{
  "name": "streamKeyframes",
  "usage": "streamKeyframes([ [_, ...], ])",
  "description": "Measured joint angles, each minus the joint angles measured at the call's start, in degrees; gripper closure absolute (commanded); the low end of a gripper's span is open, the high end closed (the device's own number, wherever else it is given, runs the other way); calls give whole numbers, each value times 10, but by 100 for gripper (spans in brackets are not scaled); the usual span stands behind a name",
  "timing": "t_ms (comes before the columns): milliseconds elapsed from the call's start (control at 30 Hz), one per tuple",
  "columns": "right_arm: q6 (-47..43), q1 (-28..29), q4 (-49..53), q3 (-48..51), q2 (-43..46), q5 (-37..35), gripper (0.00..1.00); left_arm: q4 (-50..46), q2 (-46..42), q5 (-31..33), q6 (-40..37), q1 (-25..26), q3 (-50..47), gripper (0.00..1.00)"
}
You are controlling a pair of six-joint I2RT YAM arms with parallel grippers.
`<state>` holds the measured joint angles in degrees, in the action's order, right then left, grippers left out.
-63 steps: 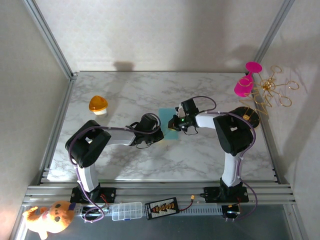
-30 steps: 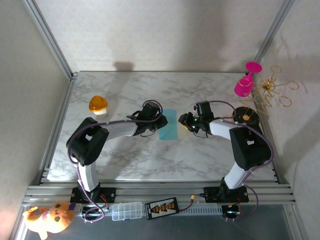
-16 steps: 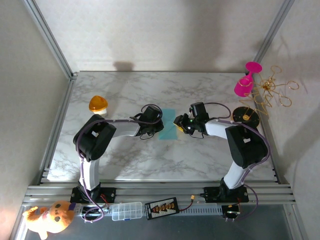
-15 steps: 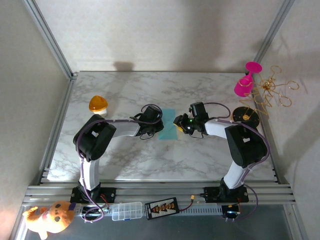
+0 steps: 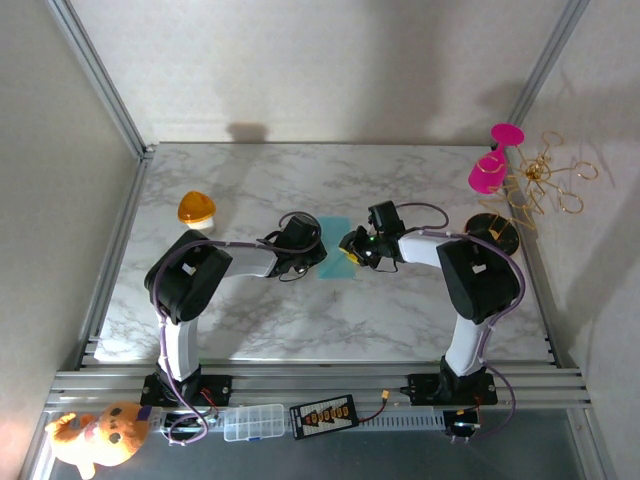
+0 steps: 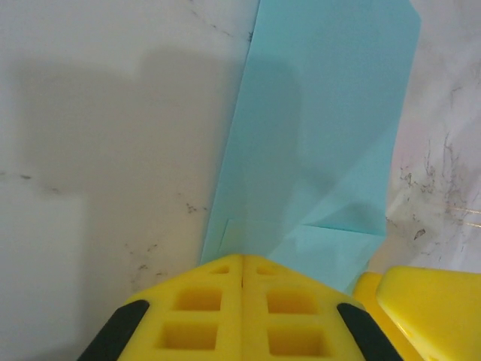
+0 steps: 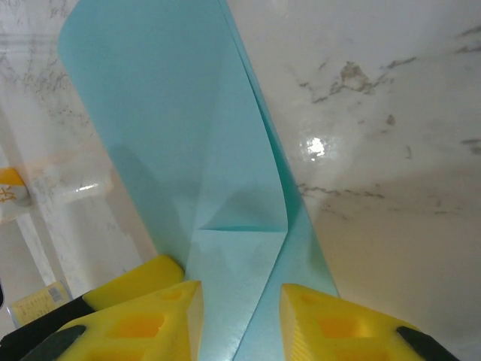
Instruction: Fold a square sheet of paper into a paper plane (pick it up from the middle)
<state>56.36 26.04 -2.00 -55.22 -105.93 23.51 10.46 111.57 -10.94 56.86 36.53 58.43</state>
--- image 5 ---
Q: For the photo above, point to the aluminium frame post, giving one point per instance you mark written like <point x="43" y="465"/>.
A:
<point x="549" y="60"/>
<point x="100" y="75"/>

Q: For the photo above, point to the orange mushroom toy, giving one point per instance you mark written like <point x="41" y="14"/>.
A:
<point x="196" y="207"/>

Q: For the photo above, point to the pink plastic wine glass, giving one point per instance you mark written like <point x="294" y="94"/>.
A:
<point x="486" y="175"/>

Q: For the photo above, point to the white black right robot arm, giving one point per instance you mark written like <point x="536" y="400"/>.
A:
<point x="475" y="285"/>

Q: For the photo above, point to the clear plastic organizer box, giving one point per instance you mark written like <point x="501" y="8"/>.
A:
<point x="252" y="422"/>

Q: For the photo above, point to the aluminium side rail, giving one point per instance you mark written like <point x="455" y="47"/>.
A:
<point x="554" y="356"/>
<point x="116" y="260"/>

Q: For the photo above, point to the small black electronics box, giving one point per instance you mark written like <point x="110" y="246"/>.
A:
<point x="462" y="425"/>

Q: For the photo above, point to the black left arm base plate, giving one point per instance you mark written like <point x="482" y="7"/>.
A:
<point x="220" y="387"/>

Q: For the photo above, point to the orange plush toy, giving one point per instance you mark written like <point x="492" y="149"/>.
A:
<point x="110" y="430"/>

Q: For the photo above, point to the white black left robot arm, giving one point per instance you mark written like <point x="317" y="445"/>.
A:
<point x="187" y="280"/>

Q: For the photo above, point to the teal cloth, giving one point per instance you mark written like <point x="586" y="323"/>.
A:
<point x="332" y="235"/>

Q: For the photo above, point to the black charging board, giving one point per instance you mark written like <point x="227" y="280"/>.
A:
<point x="322" y="417"/>

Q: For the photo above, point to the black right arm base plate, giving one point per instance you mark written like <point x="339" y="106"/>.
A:
<point x="420" y="390"/>

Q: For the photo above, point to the aluminium frame rails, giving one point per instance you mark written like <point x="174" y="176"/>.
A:
<point x="320" y="382"/>

